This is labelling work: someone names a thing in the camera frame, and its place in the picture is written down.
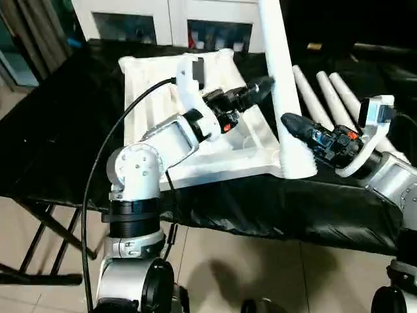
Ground white plastic table leg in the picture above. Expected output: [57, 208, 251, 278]
[328, 73, 412, 160]
[291, 65, 335, 131]
[257, 0, 319, 180]
[315, 72, 359, 131]

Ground white plastic table top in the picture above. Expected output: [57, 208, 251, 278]
[117, 48, 287, 192]

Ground white glass-door cabinet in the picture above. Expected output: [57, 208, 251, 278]
[70, 0, 266, 55]

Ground black table mat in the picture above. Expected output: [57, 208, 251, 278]
[0, 38, 417, 258]

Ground grey curtain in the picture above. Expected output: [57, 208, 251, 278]
[0, 0, 74, 87]

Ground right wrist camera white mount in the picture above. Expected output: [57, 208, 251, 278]
[335, 95, 395, 179]

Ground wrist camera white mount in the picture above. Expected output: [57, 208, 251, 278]
[175, 57, 225, 143]
[335, 95, 395, 179]

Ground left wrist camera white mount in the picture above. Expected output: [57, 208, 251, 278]
[175, 57, 225, 143]

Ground black folding table frame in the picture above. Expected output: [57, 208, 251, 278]
[0, 192, 102, 286]

